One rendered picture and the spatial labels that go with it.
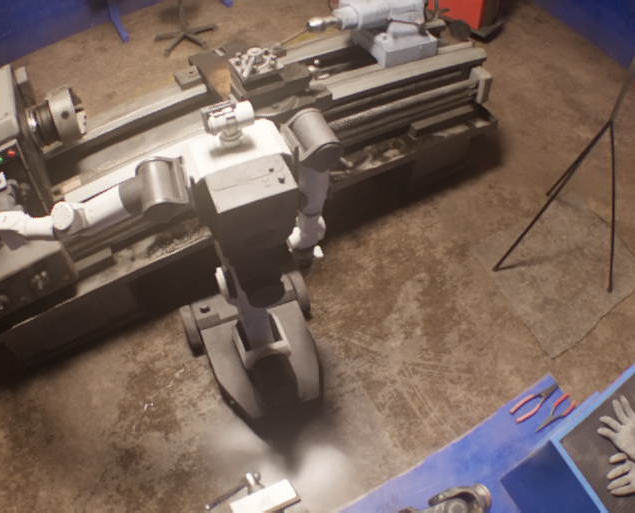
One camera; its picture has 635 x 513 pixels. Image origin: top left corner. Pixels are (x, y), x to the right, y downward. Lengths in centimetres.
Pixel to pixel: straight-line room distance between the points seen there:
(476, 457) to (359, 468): 93
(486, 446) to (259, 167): 100
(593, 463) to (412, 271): 189
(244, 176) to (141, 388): 152
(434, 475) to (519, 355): 134
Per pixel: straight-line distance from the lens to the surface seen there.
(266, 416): 236
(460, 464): 160
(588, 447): 130
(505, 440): 166
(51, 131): 223
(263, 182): 136
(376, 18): 263
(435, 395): 260
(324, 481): 242
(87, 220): 150
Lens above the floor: 236
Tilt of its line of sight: 54 degrees down
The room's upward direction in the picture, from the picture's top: 2 degrees counter-clockwise
